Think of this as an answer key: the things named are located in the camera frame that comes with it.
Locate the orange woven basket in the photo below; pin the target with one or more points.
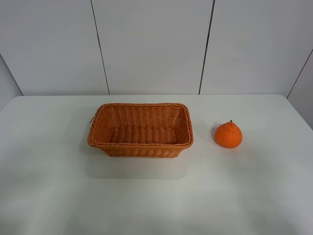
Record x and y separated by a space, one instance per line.
155 130

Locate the orange with stem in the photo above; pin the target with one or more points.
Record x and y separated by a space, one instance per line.
228 135

